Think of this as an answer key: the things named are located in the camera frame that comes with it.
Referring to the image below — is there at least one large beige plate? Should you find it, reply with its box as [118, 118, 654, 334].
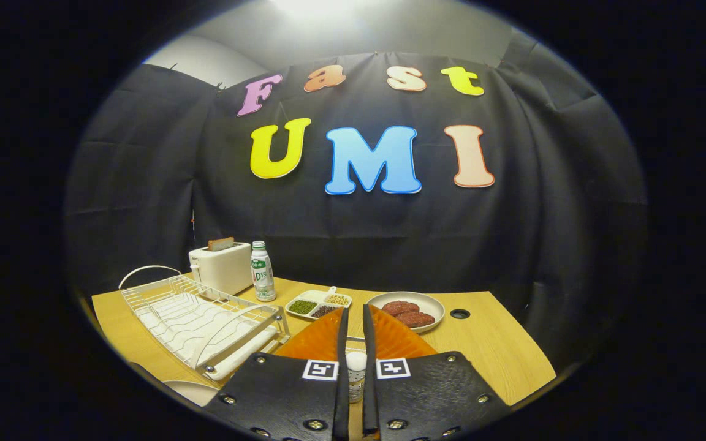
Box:
[162, 380, 220, 407]

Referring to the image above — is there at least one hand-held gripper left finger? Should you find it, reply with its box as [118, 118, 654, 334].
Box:
[203, 306, 351, 441]

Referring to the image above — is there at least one small beige meat plate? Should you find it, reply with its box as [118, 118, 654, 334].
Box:
[366, 291, 446, 334]

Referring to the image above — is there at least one black backdrop cloth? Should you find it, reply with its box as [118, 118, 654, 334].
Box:
[62, 28, 648, 399]

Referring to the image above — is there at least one white drip tray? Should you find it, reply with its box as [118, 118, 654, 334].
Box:
[145, 294, 280, 380]

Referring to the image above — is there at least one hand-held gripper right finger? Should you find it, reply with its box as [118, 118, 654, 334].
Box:
[362, 303, 513, 441]

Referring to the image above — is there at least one red meat patty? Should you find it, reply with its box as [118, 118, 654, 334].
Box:
[395, 311, 436, 328]
[381, 300, 420, 317]

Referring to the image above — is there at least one white divided dish with beans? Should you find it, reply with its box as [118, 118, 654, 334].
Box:
[284, 286, 352, 321]

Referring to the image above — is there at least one spoon with red checked handle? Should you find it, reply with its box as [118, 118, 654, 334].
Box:
[346, 350, 368, 405]

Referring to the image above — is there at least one white wire dish rack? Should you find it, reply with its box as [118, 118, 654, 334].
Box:
[118, 265, 291, 382]

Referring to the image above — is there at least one white toaster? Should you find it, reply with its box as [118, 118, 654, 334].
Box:
[188, 242, 253, 296]

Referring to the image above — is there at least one plastic bottle with green label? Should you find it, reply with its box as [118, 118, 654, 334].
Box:
[250, 240, 277, 303]

